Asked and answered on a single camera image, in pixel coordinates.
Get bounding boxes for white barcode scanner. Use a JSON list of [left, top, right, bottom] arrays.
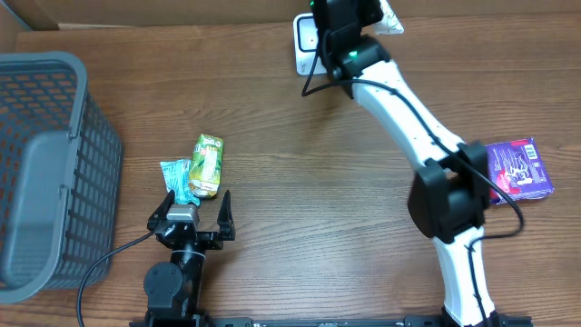
[[293, 13, 327, 76]]

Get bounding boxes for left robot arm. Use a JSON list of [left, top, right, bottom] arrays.
[[143, 192, 236, 326]]

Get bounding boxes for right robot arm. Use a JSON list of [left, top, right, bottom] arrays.
[[310, 1, 496, 326]]

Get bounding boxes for white tube gold cap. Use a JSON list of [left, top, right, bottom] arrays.
[[373, 0, 405, 35]]

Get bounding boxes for green yellow snack pouch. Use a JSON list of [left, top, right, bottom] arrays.
[[188, 134, 224, 198]]

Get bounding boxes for teal wet wipes pack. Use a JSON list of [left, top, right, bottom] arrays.
[[160, 159, 201, 206]]

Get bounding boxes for grey plastic mesh basket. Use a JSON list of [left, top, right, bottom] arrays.
[[1, 52, 123, 304]]

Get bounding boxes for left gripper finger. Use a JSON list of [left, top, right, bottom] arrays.
[[146, 190, 175, 231], [217, 190, 236, 241]]

